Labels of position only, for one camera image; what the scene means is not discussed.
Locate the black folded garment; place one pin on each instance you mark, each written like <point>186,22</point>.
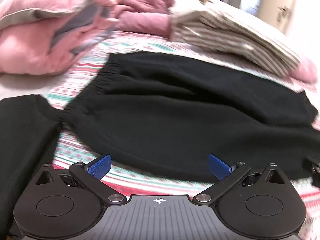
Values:
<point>25,140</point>

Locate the window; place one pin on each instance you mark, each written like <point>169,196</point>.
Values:
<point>251,1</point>

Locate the plain white mattress cover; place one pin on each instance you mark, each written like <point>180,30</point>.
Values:
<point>22,85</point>

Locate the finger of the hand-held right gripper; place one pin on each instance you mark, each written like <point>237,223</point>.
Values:
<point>312,167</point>

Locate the light pink fleece blanket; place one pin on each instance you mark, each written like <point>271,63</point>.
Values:
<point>37,42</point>

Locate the black pants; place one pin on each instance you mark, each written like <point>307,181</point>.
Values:
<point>180,110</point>

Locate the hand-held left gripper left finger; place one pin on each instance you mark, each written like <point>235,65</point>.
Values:
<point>100,167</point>

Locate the patterned knit-print bed sheet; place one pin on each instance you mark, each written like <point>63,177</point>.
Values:
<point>150,42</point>

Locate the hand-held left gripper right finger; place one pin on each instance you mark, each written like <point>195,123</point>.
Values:
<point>219,167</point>

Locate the beige striped duvet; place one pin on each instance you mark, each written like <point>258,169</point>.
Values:
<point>225,32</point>

